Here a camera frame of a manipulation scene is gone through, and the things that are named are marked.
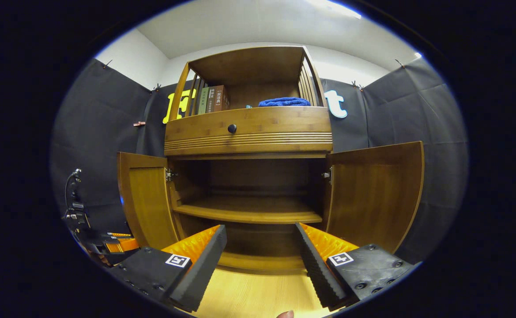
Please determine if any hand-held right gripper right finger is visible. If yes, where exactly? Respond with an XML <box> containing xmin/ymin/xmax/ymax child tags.
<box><xmin>294</xmin><ymin>223</ymin><xmax>417</xmax><ymax>310</ymax></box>

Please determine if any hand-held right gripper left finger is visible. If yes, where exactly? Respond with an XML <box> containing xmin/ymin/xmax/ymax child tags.
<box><xmin>108</xmin><ymin>224</ymin><xmax>228</xmax><ymax>313</ymax></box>

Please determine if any wooden shoe cabinet door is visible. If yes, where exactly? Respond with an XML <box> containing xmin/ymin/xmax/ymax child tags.
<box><xmin>117</xmin><ymin>151</ymin><xmax>180</xmax><ymax>250</ymax></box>
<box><xmin>324</xmin><ymin>141</ymin><xmax>425</xmax><ymax>254</ymax></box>

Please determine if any wooden double-door shoe cabinet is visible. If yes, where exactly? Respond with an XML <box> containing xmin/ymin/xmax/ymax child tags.
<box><xmin>164</xmin><ymin>45</ymin><xmax>334</xmax><ymax>272</ymax></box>

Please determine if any wooden inner shelf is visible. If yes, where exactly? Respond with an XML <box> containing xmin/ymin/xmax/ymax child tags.
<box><xmin>173</xmin><ymin>197</ymin><xmax>323</xmax><ymax>224</ymax></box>

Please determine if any wooden drawer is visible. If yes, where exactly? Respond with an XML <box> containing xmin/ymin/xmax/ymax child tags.
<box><xmin>164</xmin><ymin>106</ymin><xmax>333</xmax><ymax>156</ymax></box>

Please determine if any green book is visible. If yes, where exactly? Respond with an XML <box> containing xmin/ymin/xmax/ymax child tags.
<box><xmin>197</xmin><ymin>87</ymin><xmax>210</xmax><ymax>115</ymax></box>

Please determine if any folded blue towel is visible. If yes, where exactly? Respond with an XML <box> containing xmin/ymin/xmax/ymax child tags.
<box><xmin>258</xmin><ymin>97</ymin><xmax>311</xmax><ymax>107</ymax></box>

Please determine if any reddish brown book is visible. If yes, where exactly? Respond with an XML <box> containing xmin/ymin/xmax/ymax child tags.
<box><xmin>213</xmin><ymin>85</ymin><xmax>230</xmax><ymax>113</ymax></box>

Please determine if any black backdrop cloth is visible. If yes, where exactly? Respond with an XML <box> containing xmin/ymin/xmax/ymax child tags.
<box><xmin>50</xmin><ymin>57</ymin><xmax>469</xmax><ymax>265</ymax></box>

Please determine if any black cable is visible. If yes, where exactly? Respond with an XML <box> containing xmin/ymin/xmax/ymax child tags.
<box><xmin>64</xmin><ymin>168</ymin><xmax>82</xmax><ymax>217</ymax></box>

